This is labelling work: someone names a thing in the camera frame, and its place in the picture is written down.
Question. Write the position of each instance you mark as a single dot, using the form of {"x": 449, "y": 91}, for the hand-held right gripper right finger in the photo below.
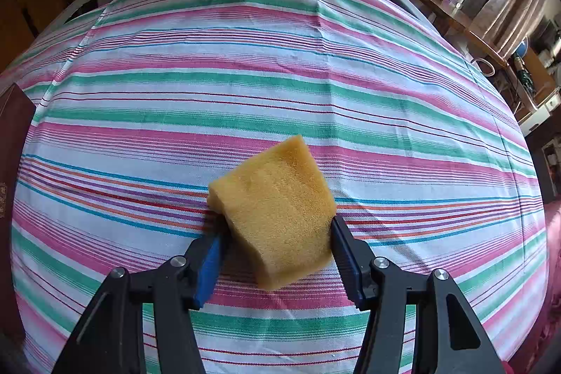
{"x": 350, "y": 269}

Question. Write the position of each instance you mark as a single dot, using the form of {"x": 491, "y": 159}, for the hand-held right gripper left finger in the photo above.
{"x": 210, "y": 269}

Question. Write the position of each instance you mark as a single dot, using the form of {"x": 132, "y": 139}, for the yellow sponge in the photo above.
{"x": 276, "y": 212}

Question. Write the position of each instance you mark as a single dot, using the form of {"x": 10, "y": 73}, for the white bag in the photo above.
{"x": 484, "y": 67}

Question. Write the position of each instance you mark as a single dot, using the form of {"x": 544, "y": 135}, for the wooden desk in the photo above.
{"x": 464, "y": 28}

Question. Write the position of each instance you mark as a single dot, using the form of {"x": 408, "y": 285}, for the cardboard box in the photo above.
{"x": 539, "y": 76}

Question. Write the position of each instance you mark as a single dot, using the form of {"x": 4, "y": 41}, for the blue globe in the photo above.
{"x": 520, "y": 52}

